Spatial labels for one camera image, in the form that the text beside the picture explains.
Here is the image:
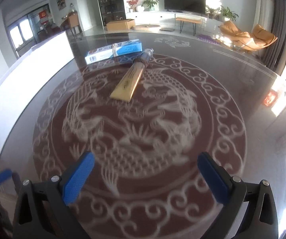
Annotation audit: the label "black flat television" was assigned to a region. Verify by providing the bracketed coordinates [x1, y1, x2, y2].
[164, 0, 206, 14]

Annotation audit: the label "white cardboard sorting box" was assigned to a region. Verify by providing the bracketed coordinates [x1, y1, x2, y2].
[0, 32, 74, 154]

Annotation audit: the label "wooden bench hairpin legs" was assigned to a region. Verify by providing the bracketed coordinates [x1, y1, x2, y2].
[175, 17, 202, 36]

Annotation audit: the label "brown cardboard box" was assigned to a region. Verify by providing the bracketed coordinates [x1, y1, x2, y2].
[106, 19, 135, 31]

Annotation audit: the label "red flower vase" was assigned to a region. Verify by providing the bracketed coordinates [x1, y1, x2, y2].
[127, 0, 139, 12]

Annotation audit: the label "green potted plant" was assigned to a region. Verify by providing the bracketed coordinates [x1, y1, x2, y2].
[142, 0, 159, 10]

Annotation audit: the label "blue white toothpaste box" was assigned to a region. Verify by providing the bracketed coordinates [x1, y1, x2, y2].
[85, 39, 142, 64]

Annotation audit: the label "wooden dining table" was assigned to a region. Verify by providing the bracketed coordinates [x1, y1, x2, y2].
[60, 11, 82, 36]

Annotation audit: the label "wall painting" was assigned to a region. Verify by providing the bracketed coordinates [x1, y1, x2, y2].
[56, 0, 66, 11]

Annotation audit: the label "purple floor mat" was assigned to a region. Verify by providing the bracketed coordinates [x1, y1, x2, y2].
[197, 34, 220, 45]

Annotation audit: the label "orange lounge chair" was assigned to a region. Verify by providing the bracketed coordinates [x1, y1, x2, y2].
[219, 21, 277, 51]

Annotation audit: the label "dark display cabinet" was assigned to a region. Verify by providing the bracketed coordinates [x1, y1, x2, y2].
[98, 0, 126, 26]

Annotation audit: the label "gold cosmetic tube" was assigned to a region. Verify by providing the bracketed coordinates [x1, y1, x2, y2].
[110, 48, 154, 102]

